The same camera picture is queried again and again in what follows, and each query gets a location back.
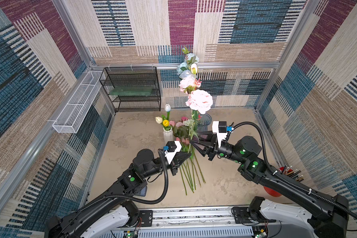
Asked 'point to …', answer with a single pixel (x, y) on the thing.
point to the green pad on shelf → (134, 90)
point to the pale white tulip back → (167, 108)
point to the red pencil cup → (288, 171)
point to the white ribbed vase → (168, 136)
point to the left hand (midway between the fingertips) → (190, 154)
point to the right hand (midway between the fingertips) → (193, 139)
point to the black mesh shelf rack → (132, 76)
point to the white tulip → (158, 119)
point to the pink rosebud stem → (194, 171)
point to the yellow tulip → (165, 123)
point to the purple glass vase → (206, 120)
